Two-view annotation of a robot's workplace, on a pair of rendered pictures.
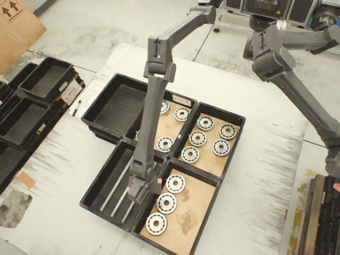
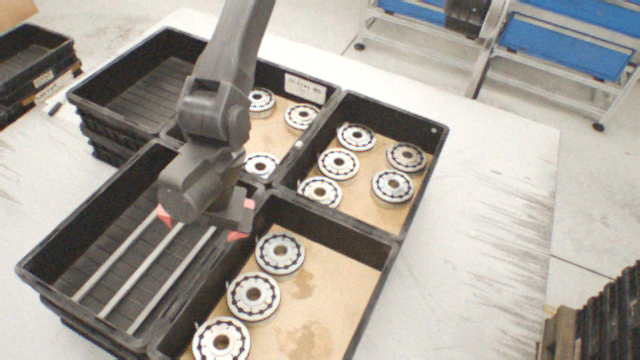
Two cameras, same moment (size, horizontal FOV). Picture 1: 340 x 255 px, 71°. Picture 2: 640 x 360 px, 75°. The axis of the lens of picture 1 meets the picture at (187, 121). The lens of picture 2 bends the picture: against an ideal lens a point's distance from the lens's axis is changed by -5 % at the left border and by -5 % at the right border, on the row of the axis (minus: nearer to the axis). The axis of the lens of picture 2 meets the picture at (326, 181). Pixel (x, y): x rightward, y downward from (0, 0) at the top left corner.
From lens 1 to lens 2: 51 cm
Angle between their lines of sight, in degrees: 13
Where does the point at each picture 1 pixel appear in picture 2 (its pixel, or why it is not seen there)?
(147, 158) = (237, 73)
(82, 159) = (49, 201)
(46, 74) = (14, 56)
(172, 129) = (278, 145)
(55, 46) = not seen: hidden behind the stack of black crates
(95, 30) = (131, 22)
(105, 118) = (123, 111)
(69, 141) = (28, 162)
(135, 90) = not seen: hidden behind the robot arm
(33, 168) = not seen: outside the picture
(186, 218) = (302, 338)
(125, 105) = (174, 92)
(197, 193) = (333, 281)
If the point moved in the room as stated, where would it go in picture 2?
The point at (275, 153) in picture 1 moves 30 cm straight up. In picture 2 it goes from (502, 225) to (553, 149)
